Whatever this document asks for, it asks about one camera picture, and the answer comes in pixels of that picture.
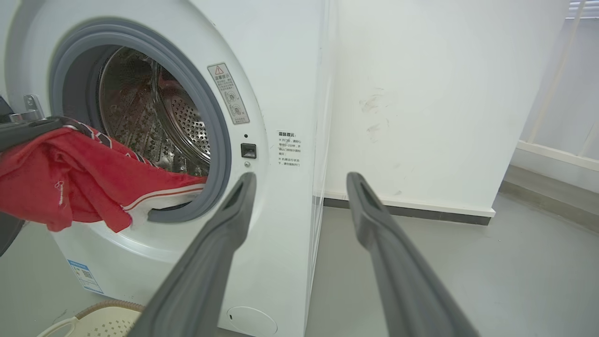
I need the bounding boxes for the red garment with white stripes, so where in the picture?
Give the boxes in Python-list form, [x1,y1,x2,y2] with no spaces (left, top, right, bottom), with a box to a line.
[0,118,208,233]

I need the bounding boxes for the cream perforated laundry basket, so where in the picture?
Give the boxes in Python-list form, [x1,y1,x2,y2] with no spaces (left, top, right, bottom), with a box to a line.
[37,300,146,337]

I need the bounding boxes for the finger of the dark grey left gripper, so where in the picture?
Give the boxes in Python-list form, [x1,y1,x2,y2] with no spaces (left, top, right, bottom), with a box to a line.
[127,172,257,337]

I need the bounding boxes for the white window frame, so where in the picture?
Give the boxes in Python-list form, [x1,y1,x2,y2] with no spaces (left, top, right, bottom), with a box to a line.
[512,0,599,180]

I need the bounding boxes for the white front-load washing machine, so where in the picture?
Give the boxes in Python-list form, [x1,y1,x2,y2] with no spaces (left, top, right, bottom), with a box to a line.
[4,0,338,337]

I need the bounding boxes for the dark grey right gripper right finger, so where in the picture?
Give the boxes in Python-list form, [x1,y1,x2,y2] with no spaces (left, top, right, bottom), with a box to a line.
[346,172,479,337]

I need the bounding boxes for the dark grey pointed right gripper left finger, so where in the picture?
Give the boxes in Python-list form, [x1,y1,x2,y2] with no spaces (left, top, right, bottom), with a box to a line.
[0,117,64,152]

